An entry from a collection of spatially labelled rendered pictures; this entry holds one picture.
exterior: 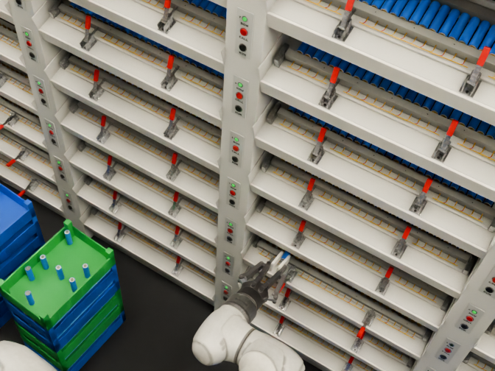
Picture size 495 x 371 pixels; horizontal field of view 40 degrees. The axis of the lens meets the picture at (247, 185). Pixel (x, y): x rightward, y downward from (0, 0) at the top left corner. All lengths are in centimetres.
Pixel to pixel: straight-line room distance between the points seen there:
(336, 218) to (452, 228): 33
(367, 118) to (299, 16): 27
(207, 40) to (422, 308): 91
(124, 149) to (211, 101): 49
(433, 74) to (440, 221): 40
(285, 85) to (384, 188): 34
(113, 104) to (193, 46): 47
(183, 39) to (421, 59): 57
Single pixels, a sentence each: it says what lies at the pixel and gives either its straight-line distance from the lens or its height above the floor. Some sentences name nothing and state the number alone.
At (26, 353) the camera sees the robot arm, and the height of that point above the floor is 104.
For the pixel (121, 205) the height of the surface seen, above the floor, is 33.
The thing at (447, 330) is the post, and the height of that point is 71.
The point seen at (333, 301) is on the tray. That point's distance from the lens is 207.
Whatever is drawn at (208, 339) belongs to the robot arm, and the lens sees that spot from 174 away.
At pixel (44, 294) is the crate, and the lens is 222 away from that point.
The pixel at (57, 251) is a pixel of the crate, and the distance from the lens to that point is 230.
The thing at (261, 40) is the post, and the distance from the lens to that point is 146.
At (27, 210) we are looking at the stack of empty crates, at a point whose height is 46.
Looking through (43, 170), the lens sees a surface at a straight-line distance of 262.
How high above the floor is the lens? 231
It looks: 52 degrees down
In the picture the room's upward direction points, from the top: 5 degrees clockwise
